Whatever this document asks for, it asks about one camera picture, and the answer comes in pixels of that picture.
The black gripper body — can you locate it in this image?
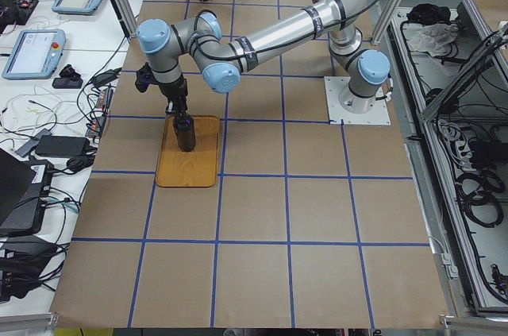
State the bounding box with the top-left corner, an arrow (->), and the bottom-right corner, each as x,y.
160,77 -> 188,112

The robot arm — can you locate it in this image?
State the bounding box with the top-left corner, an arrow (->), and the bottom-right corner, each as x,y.
135,0 -> 391,117

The wooden tray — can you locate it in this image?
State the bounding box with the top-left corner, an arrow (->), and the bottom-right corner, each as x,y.
156,115 -> 220,187

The black power adapter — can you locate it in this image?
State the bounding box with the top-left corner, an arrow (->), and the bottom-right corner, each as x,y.
35,135 -> 89,158

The teach pendant near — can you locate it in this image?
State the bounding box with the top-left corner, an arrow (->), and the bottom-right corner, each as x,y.
2,29 -> 67,80

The black laptop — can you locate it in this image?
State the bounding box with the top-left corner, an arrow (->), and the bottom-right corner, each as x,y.
1,150 -> 53,238

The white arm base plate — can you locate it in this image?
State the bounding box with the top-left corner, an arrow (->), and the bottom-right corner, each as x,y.
324,76 -> 391,126

